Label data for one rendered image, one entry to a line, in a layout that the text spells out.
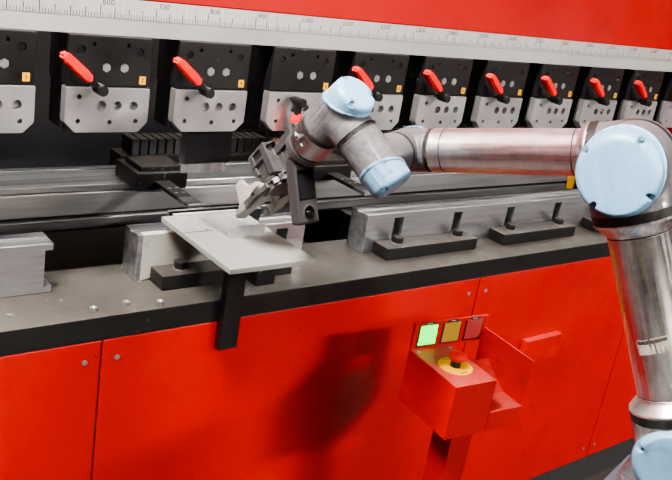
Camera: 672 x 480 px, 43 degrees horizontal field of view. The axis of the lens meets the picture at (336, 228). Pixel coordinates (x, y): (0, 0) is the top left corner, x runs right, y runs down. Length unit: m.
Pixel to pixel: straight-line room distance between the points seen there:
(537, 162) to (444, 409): 0.58
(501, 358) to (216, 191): 0.75
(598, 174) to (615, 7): 1.23
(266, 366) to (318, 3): 0.74
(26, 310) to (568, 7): 1.44
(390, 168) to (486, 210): 0.91
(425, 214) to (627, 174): 0.95
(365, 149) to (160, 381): 0.62
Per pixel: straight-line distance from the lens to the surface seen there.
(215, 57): 1.59
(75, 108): 1.49
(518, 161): 1.38
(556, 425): 2.72
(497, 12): 2.03
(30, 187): 1.81
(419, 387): 1.77
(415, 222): 2.05
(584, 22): 2.29
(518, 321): 2.31
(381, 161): 1.33
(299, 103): 1.66
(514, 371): 1.84
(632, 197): 1.18
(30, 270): 1.58
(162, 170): 1.86
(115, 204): 1.89
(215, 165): 1.69
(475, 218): 2.20
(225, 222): 1.65
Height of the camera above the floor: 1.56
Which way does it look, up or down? 19 degrees down
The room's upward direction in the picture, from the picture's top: 10 degrees clockwise
